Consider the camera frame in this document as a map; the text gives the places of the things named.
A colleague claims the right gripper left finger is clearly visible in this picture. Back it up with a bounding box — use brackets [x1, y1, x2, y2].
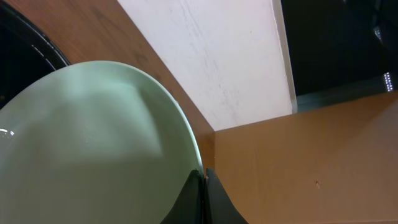
[161, 170, 203, 224]

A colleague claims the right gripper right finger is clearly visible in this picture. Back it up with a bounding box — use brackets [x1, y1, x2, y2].
[204, 169, 248, 224]

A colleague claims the light blue plate top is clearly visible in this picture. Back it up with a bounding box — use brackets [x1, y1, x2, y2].
[1, 61, 203, 223]

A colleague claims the round black serving tray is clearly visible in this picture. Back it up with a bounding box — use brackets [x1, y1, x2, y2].
[1, 1, 70, 107]

